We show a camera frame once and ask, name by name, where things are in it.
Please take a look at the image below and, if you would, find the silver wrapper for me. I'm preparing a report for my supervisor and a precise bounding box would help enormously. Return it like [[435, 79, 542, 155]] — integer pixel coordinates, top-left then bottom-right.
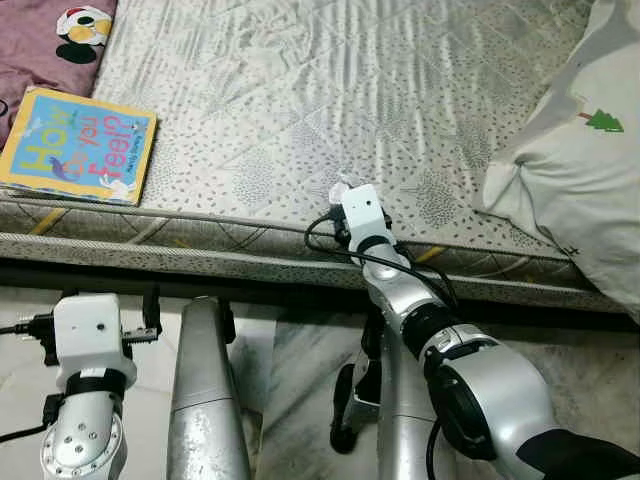
[[330, 172, 359, 201]]

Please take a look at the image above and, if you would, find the blue yellow children's book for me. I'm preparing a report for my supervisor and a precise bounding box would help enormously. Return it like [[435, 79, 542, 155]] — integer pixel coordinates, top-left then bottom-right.
[[0, 86, 159, 207]]

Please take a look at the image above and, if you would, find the white pillow with tree print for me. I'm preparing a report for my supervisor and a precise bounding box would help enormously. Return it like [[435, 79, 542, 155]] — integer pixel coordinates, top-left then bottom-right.
[[473, 0, 640, 319]]

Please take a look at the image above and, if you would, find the silver left robot leg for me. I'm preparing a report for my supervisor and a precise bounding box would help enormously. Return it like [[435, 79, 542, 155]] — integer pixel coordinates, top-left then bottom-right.
[[165, 295, 253, 480]]

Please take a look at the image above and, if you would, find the silver robot leg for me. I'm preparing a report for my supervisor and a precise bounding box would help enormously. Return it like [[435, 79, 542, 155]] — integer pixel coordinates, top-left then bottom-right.
[[165, 295, 253, 480], [330, 300, 441, 480]]

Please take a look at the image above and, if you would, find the white quilted mattress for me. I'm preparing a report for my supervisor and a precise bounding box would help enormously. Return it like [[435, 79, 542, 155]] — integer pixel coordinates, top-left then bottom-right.
[[0, 0, 640, 313]]

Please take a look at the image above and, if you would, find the silver right robot leg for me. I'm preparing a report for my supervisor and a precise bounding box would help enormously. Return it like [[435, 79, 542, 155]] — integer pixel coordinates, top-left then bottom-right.
[[330, 300, 441, 480]]

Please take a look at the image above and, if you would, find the purple cartoon print blanket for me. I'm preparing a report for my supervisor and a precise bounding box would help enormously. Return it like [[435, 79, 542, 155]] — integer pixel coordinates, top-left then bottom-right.
[[0, 0, 119, 141]]

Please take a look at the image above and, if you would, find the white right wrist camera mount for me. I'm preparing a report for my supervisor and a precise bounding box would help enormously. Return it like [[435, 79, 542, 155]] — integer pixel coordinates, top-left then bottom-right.
[[340, 184, 391, 243]]

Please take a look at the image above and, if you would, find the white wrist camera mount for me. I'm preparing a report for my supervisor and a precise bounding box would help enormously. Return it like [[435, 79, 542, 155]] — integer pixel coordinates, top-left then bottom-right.
[[340, 184, 391, 243], [52, 293, 125, 393]]

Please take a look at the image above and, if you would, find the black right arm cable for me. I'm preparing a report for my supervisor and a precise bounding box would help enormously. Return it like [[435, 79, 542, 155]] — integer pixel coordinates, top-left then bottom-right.
[[303, 210, 461, 313]]

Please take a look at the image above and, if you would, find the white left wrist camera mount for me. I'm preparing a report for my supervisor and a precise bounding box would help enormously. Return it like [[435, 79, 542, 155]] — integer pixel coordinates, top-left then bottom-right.
[[52, 293, 125, 393]]

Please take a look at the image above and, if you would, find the dark bed frame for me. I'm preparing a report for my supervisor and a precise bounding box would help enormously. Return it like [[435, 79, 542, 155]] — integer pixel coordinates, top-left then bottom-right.
[[0, 258, 640, 331]]

